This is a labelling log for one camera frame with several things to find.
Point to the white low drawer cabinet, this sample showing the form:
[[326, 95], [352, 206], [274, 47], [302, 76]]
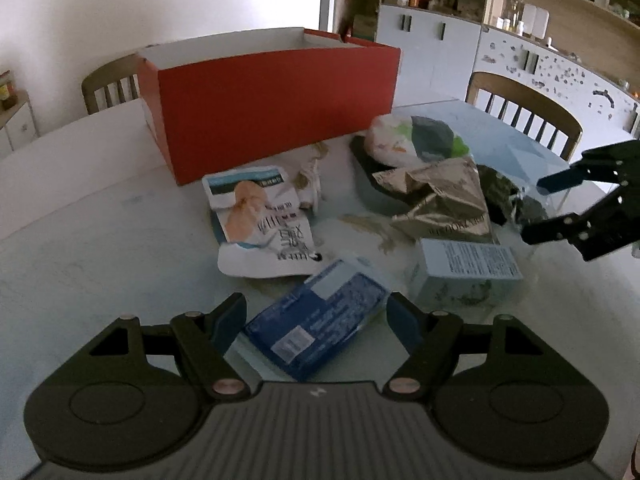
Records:
[[18, 127]]

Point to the dark crumpled wrapper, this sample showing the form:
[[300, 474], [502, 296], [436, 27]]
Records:
[[506, 202]]

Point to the wooden chair right side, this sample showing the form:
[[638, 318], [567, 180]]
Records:
[[510, 100]]

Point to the silver foil bag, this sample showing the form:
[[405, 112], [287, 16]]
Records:
[[445, 200]]

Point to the white green tissue pack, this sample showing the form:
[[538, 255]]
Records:
[[409, 141]]

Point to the light blue small carton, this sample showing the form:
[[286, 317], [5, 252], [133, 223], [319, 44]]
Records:
[[451, 274]]

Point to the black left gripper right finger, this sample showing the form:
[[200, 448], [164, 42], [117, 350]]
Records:
[[496, 391]]

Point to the red cardboard box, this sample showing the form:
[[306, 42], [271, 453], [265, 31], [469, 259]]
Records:
[[217, 102]]

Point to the wooden chair far side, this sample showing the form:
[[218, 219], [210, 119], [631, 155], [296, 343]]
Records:
[[111, 84]]

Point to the white chicken snack pouch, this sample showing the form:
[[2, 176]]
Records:
[[261, 230]]

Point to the white tall storage cabinets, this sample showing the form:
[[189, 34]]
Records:
[[438, 55]]

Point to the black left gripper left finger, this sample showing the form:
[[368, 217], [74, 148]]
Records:
[[134, 393]]

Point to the wooden chair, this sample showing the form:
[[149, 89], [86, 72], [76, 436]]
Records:
[[510, 100], [111, 84]]

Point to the blue packet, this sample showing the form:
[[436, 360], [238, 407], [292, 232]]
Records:
[[315, 321]]

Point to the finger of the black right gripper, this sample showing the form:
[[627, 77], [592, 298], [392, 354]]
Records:
[[570, 227], [579, 172]]

